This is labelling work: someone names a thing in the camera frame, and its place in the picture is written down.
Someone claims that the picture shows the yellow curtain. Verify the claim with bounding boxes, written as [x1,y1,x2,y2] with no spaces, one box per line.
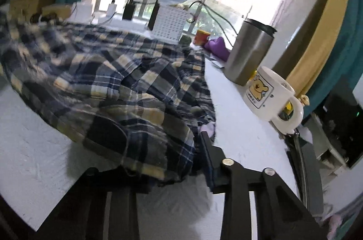
[286,0,351,100]

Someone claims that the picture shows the black charger cable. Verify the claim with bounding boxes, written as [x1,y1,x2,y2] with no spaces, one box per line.
[187,0,241,48]

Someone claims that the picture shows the white plastic basket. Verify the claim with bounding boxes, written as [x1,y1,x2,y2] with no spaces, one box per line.
[152,4,191,44]

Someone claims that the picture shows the cardboard box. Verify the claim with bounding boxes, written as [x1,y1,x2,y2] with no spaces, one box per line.
[8,0,72,23]

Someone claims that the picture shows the white bear print mug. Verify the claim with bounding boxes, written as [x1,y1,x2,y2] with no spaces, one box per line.
[242,66,304,133]

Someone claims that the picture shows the stainless steel tumbler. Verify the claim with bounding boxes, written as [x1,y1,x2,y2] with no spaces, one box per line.
[224,18,278,87]

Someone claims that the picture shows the white power strip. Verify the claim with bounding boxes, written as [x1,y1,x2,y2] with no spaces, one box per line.
[93,11,151,31]

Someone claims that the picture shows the white charger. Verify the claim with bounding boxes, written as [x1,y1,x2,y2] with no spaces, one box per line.
[107,0,118,17]

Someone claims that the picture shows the red yellow cup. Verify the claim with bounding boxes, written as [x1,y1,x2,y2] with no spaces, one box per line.
[194,29,212,46]

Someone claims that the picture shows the black charger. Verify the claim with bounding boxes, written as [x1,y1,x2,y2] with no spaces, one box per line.
[122,0,137,21]

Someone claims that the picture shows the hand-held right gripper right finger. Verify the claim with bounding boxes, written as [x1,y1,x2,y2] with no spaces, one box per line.
[200,131,327,240]

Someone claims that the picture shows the small yellow toy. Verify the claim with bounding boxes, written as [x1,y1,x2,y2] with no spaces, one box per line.
[284,95,310,118]

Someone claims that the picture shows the black box device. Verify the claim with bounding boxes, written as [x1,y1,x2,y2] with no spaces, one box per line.
[320,86,363,170]

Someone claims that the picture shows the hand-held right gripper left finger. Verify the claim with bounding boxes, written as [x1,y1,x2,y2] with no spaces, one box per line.
[37,168,141,240]

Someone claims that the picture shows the purple cloth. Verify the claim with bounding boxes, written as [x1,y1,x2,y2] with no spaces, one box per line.
[204,37,232,62]

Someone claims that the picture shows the blue yellow plaid pants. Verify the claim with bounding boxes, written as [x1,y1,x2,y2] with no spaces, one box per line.
[0,10,218,187]

